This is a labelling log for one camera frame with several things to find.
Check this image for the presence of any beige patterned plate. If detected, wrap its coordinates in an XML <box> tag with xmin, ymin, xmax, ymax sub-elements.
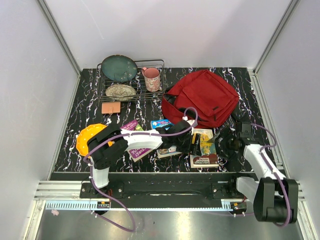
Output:
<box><xmin>105</xmin><ymin>84</ymin><xmax>136</xmax><ymax>101</ymax></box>

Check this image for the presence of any dark wire dish rack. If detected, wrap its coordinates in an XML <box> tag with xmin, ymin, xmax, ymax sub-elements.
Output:
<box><xmin>93</xmin><ymin>59</ymin><xmax>168</xmax><ymax>103</ymax></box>

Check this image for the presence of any pink leather wallet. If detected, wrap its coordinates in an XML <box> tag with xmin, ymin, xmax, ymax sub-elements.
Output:
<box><xmin>101</xmin><ymin>101</ymin><xmax>121</xmax><ymax>114</ymax></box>

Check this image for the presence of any teal round plate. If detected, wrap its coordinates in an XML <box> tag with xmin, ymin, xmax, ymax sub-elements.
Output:
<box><xmin>101</xmin><ymin>55</ymin><xmax>138</xmax><ymax>83</ymax></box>

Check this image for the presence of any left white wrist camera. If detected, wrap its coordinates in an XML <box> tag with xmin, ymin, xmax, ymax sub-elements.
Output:
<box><xmin>182</xmin><ymin>116</ymin><xmax>198</xmax><ymax>128</ymax></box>

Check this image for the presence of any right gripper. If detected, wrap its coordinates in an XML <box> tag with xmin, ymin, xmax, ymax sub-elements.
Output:
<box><xmin>207</xmin><ymin>125</ymin><xmax>239</xmax><ymax>161</ymax></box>

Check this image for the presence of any orange yellow plate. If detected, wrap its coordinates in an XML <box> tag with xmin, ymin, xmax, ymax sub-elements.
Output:
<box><xmin>75</xmin><ymin>123</ymin><xmax>107</xmax><ymax>157</ymax></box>

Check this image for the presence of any yellow illustrated book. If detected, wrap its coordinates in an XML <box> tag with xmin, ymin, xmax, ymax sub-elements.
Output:
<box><xmin>189</xmin><ymin>128</ymin><xmax>219</xmax><ymax>169</ymax></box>

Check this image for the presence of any aluminium frame rail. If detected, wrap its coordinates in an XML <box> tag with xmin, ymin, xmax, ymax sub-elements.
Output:
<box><xmin>33</xmin><ymin>181</ymin><xmax>307</xmax><ymax>211</ymax></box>

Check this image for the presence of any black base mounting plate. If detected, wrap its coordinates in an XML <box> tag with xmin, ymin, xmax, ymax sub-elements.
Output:
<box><xmin>79</xmin><ymin>171</ymin><xmax>258</xmax><ymax>200</ymax></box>

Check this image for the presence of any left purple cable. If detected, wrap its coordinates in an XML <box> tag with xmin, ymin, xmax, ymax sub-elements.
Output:
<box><xmin>83</xmin><ymin>106</ymin><xmax>199</xmax><ymax>233</ymax></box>

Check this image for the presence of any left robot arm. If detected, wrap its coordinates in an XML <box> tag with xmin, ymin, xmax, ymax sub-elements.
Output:
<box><xmin>85</xmin><ymin>119</ymin><xmax>198</xmax><ymax>198</ymax></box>

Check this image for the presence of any pink patterned mug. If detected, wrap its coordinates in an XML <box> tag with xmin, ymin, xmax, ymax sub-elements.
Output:
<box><xmin>141</xmin><ymin>67</ymin><xmax>161</xmax><ymax>92</ymax></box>

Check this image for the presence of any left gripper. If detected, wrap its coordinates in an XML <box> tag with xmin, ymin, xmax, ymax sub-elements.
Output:
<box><xmin>173</xmin><ymin>132</ymin><xmax>201</xmax><ymax>157</ymax></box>

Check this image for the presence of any purple treehouse book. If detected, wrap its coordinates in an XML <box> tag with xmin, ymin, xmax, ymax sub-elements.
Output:
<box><xmin>119</xmin><ymin>119</ymin><xmax>153</xmax><ymax>163</ymax></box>

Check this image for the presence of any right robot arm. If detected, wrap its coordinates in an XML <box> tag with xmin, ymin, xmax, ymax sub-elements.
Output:
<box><xmin>209</xmin><ymin>122</ymin><xmax>299</xmax><ymax>227</ymax></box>

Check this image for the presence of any red student backpack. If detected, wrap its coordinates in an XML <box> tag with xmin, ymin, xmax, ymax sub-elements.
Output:
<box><xmin>161</xmin><ymin>69</ymin><xmax>239</xmax><ymax>129</ymax></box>

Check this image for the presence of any blue cartoon book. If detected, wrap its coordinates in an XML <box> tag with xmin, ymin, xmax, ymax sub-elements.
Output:
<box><xmin>150</xmin><ymin>119</ymin><xmax>181</xmax><ymax>159</ymax></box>

